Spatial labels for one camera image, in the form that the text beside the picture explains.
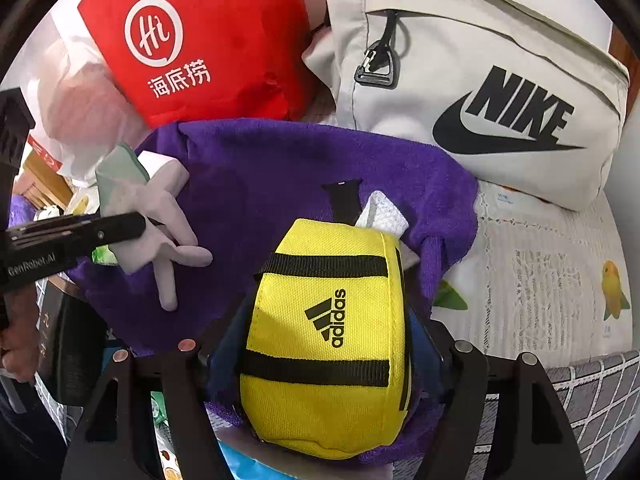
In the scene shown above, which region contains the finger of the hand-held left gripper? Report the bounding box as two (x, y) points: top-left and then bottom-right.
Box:
(5, 211), (147, 235)
(7, 229), (146, 261)

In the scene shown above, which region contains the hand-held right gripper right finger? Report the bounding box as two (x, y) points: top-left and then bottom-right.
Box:
(410, 320), (586, 480)

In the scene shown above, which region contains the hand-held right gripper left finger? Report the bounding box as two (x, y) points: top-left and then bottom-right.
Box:
(60, 305), (251, 480)

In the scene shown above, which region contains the white rubber glove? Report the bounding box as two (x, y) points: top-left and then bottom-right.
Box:
(95, 144), (213, 311)

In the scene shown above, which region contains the yellow zip pouch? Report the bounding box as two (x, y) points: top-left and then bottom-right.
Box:
(239, 218), (416, 447)

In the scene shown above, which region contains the white mesh cloth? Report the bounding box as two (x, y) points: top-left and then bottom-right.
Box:
(356, 191), (410, 237)

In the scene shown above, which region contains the black watch strap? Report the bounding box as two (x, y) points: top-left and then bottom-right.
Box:
(321, 178), (363, 226)

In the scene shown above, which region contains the person's left hand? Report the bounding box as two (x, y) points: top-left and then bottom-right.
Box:
(0, 285), (43, 377)

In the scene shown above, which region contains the wooden headboard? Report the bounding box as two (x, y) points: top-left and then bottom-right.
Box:
(22, 152), (73, 209)

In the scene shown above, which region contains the dark tea tin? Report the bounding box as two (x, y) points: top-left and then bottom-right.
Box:
(40, 280), (108, 406)

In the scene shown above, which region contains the blue tissue pack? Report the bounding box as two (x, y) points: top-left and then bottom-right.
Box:
(220, 440), (281, 480)

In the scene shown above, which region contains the white plastic shopping bag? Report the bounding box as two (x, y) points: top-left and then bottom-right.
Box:
(20, 25), (146, 181)

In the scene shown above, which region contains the purple towel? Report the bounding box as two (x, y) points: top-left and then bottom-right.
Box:
(65, 117), (480, 466)

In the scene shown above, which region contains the red paper bag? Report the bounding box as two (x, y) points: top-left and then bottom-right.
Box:
(77, 0), (317, 128)

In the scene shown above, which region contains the beige waist bag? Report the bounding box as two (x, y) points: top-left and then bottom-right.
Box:
(302, 0), (632, 211)

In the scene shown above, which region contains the brown wooden door frame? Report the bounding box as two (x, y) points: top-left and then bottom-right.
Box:
(607, 22), (640, 78)

